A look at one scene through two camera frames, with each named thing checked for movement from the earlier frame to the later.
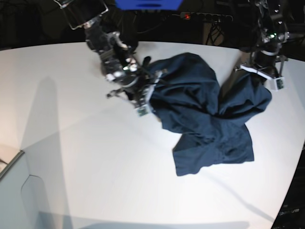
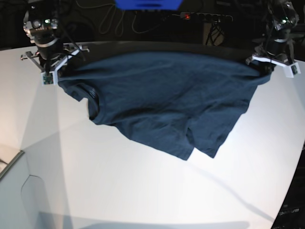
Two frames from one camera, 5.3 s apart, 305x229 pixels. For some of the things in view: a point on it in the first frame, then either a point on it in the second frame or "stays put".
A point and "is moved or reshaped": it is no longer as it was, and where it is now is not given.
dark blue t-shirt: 186,97 is moved or reshaped
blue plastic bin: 149,5 stays put
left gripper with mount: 268,65 to 291,67
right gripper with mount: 136,77 to 49,75
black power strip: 205,17 stays put
